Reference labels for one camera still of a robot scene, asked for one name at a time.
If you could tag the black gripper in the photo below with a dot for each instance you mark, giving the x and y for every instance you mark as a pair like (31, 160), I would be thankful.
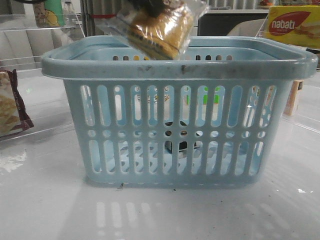
(156, 8)

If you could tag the packaged bread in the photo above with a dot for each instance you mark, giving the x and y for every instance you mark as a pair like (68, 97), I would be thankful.
(160, 38)

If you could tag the light blue plastic basket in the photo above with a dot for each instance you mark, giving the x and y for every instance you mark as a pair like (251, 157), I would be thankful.
(206, 120)

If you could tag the white cabinet in background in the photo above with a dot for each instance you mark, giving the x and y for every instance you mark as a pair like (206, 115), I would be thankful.
(196, 7)

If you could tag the green yellow cartoon package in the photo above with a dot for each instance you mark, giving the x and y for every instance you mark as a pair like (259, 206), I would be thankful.
(48, 13)

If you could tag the clear acrylic stand right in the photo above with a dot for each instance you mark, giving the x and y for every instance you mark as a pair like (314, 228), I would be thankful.
(263, 29)

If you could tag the clear acrylic shelf left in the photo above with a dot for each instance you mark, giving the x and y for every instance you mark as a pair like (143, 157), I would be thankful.
(22, 42)

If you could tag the yellow nabati wafer box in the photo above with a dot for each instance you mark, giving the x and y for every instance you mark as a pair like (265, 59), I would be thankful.
(294, 25)

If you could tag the tan snack box right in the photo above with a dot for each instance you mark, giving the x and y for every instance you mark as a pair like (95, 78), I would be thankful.
(293, 98)

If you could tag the brown cracker snack bag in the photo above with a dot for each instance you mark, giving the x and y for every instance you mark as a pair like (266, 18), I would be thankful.
(13, 116)

